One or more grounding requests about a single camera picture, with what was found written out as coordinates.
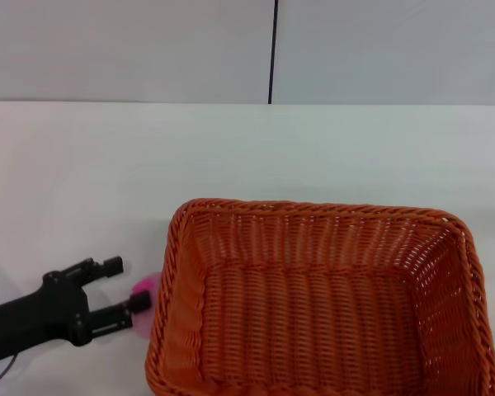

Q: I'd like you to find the orange woven wicker basket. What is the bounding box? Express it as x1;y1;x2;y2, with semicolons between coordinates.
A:
144;197;495;396

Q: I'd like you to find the pink foam ball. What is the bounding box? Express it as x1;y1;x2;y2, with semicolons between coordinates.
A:
128;272;163;342

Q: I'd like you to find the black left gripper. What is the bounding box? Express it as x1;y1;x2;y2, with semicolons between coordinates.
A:
0;255;152;365

